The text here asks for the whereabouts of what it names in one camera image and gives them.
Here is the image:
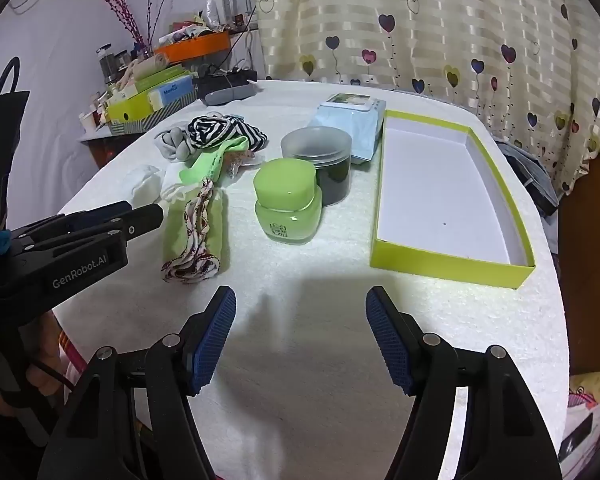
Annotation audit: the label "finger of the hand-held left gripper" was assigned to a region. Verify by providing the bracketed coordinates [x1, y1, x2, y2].
[10, 203, 166, 263]
[17, 201, 134, 233]

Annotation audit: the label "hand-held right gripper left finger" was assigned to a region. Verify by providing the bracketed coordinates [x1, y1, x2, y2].
[37, 285, 238, 480]

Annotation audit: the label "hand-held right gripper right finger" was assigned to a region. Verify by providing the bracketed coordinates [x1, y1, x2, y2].
[365, 285, 563, 480]

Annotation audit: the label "pale sock thin stripes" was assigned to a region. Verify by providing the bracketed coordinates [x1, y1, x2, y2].
[154, 126, 196, 162]

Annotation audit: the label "bright green cloth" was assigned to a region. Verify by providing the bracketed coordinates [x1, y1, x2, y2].
[179, 137, 251, 187]

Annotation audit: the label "yellow-green cardboard box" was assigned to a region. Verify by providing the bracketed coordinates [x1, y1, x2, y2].
[370, 109, 537, 290]

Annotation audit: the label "wooden cabinet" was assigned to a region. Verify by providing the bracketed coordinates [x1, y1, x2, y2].
[77, 130, 131, 171]

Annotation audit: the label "pale green cloth patterned trim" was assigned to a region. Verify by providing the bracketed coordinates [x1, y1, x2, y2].
[160, 177, 229, 283]

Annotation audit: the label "grey striped tray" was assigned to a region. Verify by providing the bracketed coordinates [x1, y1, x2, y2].
[109, 95, 201, 135]

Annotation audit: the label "group of small bottles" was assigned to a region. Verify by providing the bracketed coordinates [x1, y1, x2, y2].
[77, 92, 107, 131]

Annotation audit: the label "lime green carton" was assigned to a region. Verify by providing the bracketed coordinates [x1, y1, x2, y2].
[105, 92, 156, 123]

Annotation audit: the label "clear packet with red print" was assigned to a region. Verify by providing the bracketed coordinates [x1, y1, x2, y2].
[225, 152, 263, 178]

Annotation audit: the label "black white striped sock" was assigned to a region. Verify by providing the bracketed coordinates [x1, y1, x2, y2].
[187, 114, 270, 153]

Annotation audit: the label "blue tissue pack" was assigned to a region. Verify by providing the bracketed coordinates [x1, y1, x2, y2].
[150, 74, 198, 108]

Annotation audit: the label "green glass cream jar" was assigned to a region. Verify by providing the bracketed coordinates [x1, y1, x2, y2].
[252, 158, 323, 246]

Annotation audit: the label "flat green box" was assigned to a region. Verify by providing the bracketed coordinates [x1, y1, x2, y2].
[130, 65, 188, 93]

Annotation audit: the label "glass jar with black lid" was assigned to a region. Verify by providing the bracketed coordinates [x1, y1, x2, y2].
[96, 42, 116, 81]

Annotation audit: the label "beige rolled cloth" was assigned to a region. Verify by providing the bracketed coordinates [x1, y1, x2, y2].
[127, 55, 168, 78]

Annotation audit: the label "grey black headset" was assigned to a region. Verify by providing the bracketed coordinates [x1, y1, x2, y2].
[192, 69, 263, 107]

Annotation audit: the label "orange plastic tray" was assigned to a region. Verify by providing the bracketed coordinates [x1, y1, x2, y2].
[152, 30, 231, 65]

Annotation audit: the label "dark jar with frosted lid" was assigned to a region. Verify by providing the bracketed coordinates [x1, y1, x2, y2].
[280, 127, 353, 207]

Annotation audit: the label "clutter of small packets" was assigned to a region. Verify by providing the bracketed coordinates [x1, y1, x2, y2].
[157, 0, 231, 43]

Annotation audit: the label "purple dried branches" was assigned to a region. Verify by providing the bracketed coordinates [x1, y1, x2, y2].
[96, 0, 173, 53]

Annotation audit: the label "wooden wardrobe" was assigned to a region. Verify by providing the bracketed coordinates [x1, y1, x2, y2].
[555, 150, 600, 376]

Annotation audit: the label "dark grey bag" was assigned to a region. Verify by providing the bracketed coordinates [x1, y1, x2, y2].
[495, 140, 561, 216]

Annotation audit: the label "pale blue wet wipes pack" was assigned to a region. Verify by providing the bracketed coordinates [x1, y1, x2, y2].
[307, 92, 387, 163]

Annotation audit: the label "cream curtain with heart print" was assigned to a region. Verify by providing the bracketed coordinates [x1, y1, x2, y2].
[250, 0, 600, 196]

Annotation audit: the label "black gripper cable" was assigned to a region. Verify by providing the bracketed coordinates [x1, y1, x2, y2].
[27, 357, 76, 391]

